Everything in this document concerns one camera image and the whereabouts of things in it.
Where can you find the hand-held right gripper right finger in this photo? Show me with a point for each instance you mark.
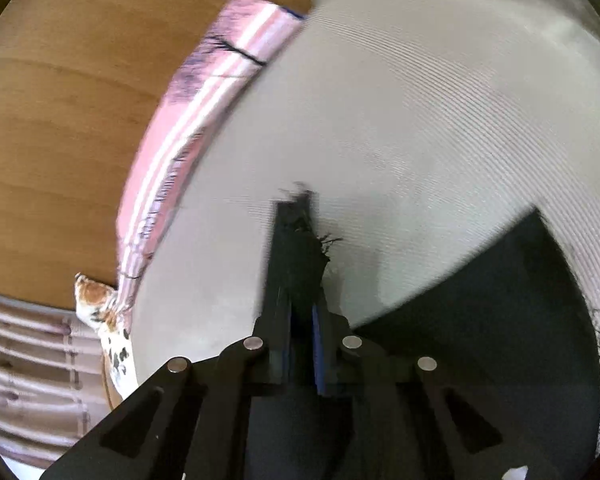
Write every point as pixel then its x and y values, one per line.
pixel 321 355

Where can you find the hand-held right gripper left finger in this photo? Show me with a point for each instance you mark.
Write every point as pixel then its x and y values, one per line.
pixel 279 340

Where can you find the black pants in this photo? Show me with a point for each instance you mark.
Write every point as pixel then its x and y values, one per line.
pixel 530 335

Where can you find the floral print pillow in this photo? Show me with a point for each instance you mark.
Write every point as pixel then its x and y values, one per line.
pixel 112 345

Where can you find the pink striped pillow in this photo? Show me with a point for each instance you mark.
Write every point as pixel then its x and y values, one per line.
pixel 150 175

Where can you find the striped beige curtain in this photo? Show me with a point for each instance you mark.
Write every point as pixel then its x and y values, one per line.
pixel 30 360

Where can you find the beige textured bed mat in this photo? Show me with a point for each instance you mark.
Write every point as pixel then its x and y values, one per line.
pixel 405 110

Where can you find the wooden headboard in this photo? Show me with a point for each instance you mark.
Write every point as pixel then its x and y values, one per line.
pixel 80 110

